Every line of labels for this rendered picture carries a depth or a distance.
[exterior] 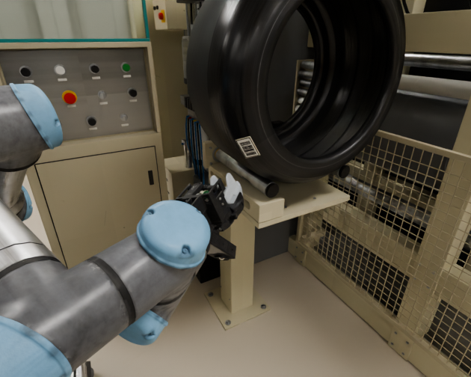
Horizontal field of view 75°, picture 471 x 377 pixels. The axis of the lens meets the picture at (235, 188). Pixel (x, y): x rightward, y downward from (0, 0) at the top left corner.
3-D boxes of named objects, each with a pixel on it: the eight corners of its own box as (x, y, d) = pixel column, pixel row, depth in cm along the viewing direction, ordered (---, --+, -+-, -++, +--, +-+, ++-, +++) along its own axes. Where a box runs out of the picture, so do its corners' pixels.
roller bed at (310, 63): (291, 128, 144) (296, 60, 131) (315, 124, 150) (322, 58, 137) (320, 139, 128) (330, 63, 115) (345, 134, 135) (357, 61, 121)
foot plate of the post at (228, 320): (203, 294, 170) (203, 291, 169) (245, 277, 181) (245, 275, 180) (225, 330, 149) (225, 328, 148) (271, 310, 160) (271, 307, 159)
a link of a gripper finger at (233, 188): (241, 160, 62) (223, 184, 55) (251, 185, 64) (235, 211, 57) (228, 163, 63) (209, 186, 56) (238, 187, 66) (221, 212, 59)
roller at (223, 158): (226, 156, 115) (215, 161, 114) (223, 146, 113) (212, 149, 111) (280, 194, 88) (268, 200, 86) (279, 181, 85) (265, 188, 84)
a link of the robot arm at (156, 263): (146, 293, 25) (128, 342, 32) (230, 230, 33) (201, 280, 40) (89, 228, 27) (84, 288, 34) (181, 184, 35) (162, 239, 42)
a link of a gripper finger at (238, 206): (247, 190, 59) (230, 218, 53) (250, 197, 60) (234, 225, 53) (226, 194, 62) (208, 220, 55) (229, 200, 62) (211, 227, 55)
